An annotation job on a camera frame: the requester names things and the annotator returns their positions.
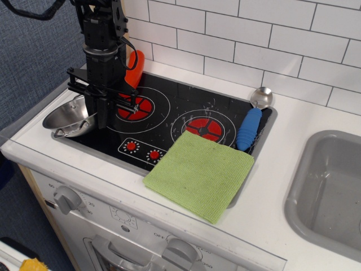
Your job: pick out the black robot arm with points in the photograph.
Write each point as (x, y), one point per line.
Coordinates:
(103, 25)

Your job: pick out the red left stove knob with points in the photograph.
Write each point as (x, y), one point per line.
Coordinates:
(131, 146)

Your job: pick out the small steel two-handled pan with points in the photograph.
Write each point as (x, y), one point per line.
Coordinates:
(70, 119)

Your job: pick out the white toy oven front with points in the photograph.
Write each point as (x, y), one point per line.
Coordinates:
(95, 217)

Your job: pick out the blue-handled metal spoon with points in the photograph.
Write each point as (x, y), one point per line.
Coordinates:
(261, 99)

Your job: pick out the red toy sausage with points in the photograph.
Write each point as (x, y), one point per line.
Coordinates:
(133, 76)

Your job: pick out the grey oven knob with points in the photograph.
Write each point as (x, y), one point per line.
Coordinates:
(180, 253)

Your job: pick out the grey timer knob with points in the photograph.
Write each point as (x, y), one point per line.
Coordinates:
(66, 199)

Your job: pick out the yellow object at floor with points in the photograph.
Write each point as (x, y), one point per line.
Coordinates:
(33, 265)

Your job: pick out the red stove knob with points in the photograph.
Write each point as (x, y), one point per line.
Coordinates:
(154, 155)
(131, 146)

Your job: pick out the black toy stove top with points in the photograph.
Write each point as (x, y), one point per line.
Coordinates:
(166, 110)

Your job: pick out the silver oven door handle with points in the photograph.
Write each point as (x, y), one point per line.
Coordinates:
(124, 256)

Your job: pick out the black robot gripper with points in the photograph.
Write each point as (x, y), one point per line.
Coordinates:
(103, 86)

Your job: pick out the green woven cloth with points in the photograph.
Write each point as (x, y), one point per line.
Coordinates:
(200, 175)

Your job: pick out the grey plastic sink basin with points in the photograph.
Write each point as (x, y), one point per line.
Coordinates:
(323, 204)

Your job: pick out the red right stove knob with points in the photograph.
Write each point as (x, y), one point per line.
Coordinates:
(154, 155)

